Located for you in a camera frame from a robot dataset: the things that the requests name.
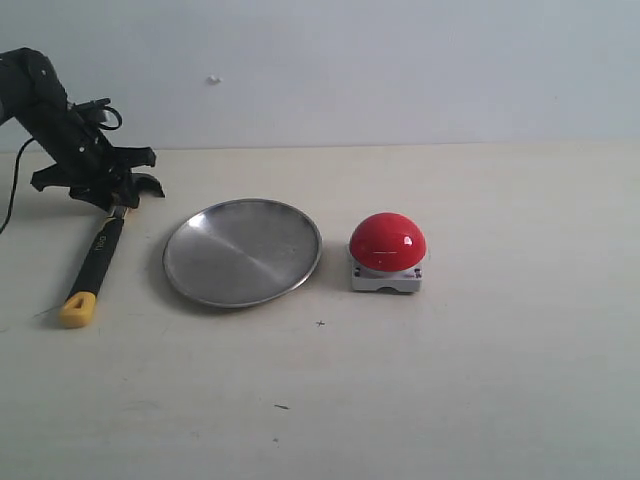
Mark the yellow black claw hammer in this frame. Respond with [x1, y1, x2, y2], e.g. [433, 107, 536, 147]
[58, 172, 166, 330]

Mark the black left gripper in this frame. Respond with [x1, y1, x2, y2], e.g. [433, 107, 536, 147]
[30, 102, 156, 212]

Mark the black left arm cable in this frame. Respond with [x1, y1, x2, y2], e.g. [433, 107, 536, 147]
[0, 98, 124, 235]

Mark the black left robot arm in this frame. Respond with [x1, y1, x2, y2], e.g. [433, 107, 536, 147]
[1, 48, 165, 211]

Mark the round metal plate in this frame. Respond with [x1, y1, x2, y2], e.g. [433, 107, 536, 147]
[162, 198, 323, 309]

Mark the red dome push button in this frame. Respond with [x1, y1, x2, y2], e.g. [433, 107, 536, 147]
[348, 212, 428, 294]

